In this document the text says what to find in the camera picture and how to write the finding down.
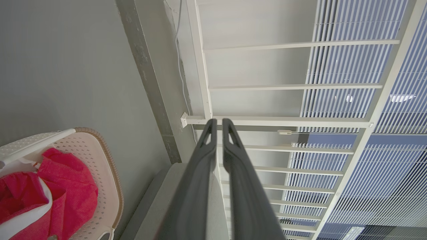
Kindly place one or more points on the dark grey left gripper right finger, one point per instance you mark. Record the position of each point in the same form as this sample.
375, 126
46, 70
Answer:
248, 200

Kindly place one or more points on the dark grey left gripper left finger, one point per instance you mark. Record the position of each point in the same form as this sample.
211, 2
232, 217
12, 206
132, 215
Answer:
196, 200

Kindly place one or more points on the raised concrete ledge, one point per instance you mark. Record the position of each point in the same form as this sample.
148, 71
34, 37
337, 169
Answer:
146, 73

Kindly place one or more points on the red garment with white stripe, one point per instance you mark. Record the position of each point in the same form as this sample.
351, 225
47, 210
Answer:
73, 186

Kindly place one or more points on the white metal railing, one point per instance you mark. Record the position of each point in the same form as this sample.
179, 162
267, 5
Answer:
283, 121

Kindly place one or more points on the white perforated plastic laundry basket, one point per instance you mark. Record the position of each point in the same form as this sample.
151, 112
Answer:
100, 173

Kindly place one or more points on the white window blinds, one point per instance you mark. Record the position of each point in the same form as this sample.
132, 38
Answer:
350, 66

